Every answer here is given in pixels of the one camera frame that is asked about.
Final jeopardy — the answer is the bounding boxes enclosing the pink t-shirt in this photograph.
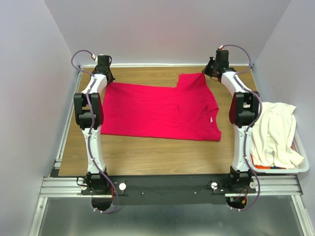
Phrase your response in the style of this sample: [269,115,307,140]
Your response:
[101,73,221,142]

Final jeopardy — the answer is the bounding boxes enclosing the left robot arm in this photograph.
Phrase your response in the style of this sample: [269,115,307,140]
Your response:
[71,50,115,195]

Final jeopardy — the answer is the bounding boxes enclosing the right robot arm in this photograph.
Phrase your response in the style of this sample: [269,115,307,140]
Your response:
[203,45,261,193]

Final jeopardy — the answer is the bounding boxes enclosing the cream white t-shirt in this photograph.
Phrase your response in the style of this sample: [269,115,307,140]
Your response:
[248,100,306,170]

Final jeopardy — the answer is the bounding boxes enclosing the orange garment in basket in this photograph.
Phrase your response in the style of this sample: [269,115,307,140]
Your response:
[255,165,286,170]

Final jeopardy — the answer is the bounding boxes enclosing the white laundry basket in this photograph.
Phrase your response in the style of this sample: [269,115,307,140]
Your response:
[238,104,310,175]

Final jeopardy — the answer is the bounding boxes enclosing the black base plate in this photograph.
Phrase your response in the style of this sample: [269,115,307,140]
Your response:
[78,173,256,211]

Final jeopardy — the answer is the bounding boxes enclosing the aluminium table frame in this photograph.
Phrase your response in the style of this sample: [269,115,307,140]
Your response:
[30,64,315,236]

